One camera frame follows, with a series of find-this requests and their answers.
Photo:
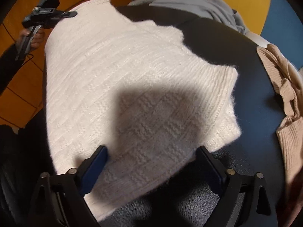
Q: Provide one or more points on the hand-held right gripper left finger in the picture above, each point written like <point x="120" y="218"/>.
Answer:
<point x="94" y="170"/>

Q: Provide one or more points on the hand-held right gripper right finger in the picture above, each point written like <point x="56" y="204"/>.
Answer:
<point x="213" y="170"/>

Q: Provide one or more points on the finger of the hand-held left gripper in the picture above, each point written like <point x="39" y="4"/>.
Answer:
<point x="68" y="15"/>

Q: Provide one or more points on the white knit sweater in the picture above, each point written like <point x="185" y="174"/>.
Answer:
<point x="106" y="63"/>

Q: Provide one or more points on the person's left forearm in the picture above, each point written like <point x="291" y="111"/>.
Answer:
<point x="8" y="63"/>

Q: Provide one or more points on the person's left hand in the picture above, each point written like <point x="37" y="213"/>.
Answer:
<point x="39" y="37"/>

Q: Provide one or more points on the grey fabric sofa armrest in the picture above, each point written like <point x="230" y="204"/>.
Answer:
<point x="139" y="2"/>

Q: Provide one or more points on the person's black clothing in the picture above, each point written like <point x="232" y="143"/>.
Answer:
<point x="19" y="158"/>

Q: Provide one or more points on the beige knit sweater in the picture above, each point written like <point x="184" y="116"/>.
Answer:
<point x="291" y="141"/>

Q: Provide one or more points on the light grey hoodie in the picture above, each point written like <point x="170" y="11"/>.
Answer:
<point x="189" y="4"/>

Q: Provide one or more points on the white printed pillow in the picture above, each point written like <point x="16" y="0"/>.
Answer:
<point x="259" y="40"/>

